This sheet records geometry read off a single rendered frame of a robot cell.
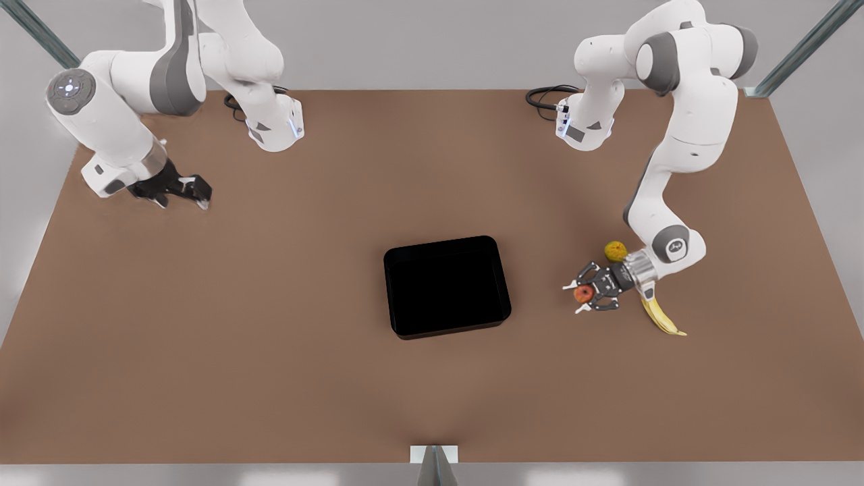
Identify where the black storage box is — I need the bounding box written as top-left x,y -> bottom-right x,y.
383,235 -> 512,340

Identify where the yellow banana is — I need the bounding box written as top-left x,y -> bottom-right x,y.
639,292 -> 688,337

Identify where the black cable loop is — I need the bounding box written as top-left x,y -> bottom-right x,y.
223,85 -> 290,124
525,84 -> 581,123

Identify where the silver frame post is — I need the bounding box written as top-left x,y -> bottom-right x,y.
0,0 -> 82,70
410,444 -> 459,486
744,0 -> 864,99

